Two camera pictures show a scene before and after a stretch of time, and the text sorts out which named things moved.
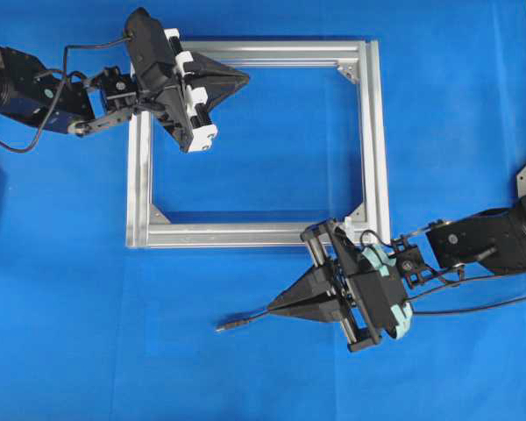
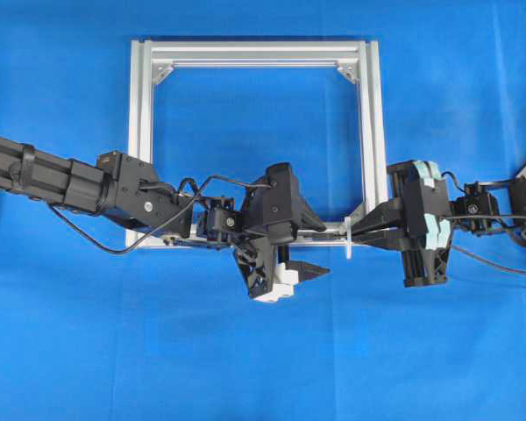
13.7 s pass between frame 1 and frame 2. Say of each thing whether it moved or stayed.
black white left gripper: moved
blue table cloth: stayed
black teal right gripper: moved
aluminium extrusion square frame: stayed
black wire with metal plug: moved
